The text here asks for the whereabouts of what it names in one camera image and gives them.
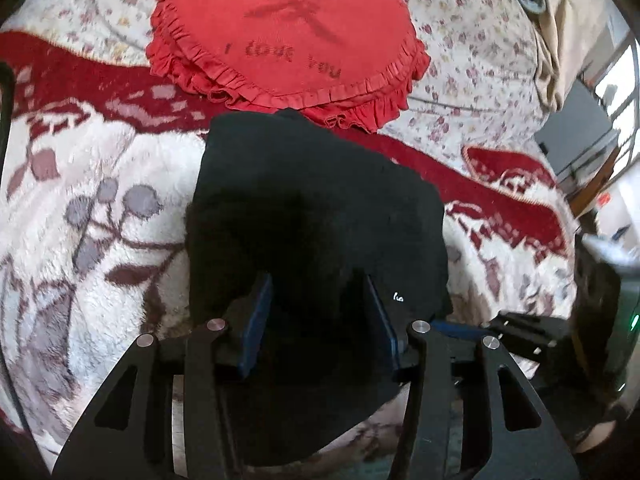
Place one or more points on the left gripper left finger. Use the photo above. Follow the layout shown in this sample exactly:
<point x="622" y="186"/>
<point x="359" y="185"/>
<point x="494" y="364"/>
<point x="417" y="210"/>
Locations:
<point x="125" y="431"/>

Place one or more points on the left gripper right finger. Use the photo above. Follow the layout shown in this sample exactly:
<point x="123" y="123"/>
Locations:
<point x="471" y="413"/>

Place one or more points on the black pants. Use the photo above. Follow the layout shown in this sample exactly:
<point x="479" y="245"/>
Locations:
<point x="324" y="251"/>

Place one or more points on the red white plush blanket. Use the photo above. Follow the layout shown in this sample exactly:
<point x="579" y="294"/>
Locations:
<point x="101" y="163"/>

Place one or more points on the floral white quilt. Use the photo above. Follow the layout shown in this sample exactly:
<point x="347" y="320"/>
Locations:
<point x="479" y="89"/>

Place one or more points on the beige curtain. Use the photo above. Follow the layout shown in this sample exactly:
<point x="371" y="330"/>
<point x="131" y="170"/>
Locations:
<point x="565" y="34"/>

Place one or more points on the red heart ruffled pillow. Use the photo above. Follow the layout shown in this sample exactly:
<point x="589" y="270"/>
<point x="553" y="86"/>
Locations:
<point x="341" y="63"/>

